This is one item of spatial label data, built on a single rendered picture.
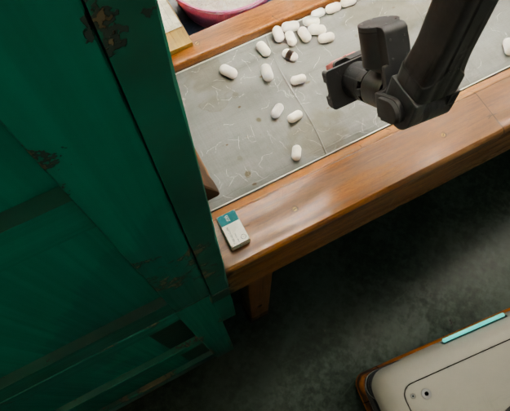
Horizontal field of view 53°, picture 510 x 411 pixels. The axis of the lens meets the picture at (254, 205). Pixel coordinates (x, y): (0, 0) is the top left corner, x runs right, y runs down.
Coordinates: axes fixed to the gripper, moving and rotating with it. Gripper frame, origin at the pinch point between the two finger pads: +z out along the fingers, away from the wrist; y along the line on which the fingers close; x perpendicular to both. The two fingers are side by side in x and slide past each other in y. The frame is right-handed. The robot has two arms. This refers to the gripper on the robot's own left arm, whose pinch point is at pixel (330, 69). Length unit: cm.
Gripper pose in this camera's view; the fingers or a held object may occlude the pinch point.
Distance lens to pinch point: 93.1
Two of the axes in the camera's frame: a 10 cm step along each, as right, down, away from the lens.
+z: -3.5, -4.0, 8.5
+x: 3.0, 8.1, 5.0
